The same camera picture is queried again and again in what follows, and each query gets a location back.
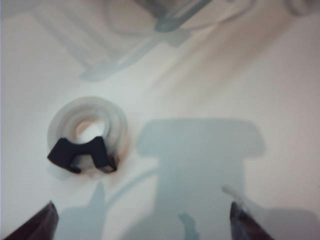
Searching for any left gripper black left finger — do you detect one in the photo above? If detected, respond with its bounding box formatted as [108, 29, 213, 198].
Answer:
[0, 199, 60, 240]

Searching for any transparent tape black dispenser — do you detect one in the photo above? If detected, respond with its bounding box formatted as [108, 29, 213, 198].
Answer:
[46, 96, 130, 175]

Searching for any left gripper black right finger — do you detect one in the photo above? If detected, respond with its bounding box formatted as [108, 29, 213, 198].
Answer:
[221, 184, 276, 240]

